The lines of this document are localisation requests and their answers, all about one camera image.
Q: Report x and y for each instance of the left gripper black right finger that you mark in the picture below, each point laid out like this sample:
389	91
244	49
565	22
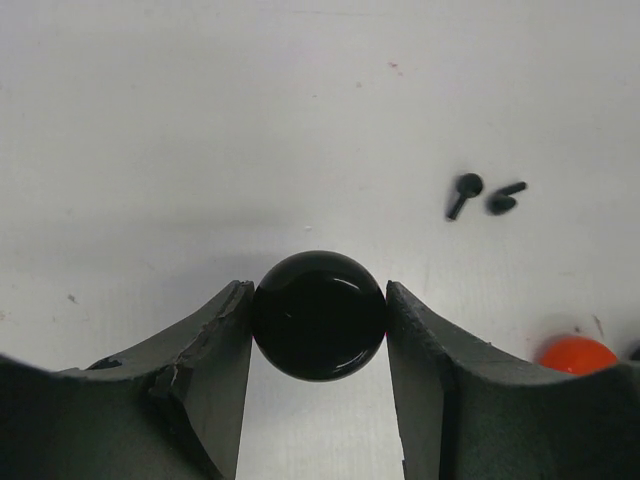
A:
468	410

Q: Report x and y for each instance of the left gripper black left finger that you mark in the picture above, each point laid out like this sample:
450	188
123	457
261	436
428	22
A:
170	407

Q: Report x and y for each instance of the black earbud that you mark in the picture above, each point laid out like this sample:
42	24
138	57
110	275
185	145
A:
467	186
502	200

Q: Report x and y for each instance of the black earbud charging case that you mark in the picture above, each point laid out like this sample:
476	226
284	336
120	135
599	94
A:
634	354

